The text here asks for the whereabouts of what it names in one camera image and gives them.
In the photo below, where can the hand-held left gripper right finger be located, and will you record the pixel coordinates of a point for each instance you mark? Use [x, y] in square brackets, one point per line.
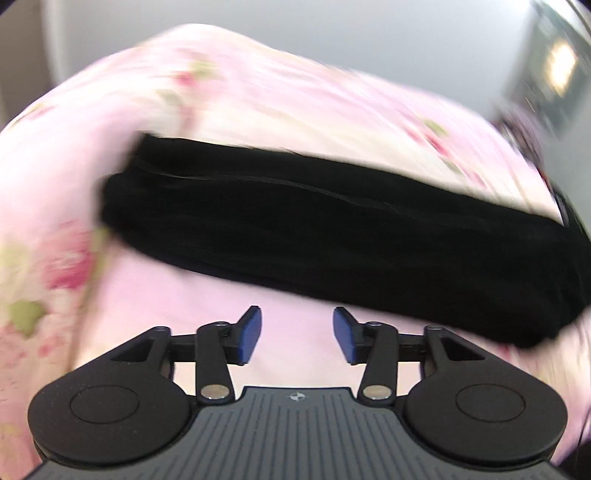
[344, 336]

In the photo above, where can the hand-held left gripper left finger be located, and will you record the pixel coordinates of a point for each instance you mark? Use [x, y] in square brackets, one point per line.
[250, 336]

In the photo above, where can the black pants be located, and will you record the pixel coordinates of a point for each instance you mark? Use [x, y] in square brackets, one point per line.
[323, 240]

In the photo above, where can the pink floral blanket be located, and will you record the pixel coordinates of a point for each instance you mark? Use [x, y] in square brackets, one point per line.
[277, 87]

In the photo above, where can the grey-green curtain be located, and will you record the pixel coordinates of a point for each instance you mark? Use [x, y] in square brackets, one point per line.
[556, 64]

